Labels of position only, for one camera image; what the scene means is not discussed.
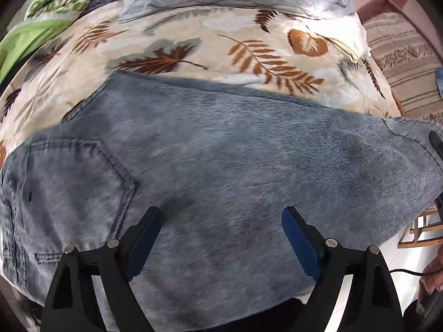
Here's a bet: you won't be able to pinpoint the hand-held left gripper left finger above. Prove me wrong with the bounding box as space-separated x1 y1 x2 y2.
41 206 163 332

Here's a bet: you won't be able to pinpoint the leaf print blanket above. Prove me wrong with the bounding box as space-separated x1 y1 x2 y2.
0 4 406 153

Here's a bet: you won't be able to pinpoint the blue denim pants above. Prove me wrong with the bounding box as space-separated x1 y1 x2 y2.
0 71 443 330

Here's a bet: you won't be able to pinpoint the black cable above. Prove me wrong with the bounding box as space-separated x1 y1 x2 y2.
387 268 430 278

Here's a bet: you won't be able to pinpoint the plain green cloth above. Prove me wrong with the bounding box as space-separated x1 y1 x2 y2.
0 17 71 81

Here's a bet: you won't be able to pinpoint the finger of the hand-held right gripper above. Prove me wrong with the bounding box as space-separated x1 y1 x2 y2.
428 130 443 164

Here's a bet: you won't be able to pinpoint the striped brown mattress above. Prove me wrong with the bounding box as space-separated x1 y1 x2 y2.
360 11 443 122

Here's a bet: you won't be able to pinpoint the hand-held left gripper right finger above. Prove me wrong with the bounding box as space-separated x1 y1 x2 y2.
281 206 405 332

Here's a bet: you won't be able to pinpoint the person's right hand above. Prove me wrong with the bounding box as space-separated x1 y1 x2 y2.
419 249 443 303

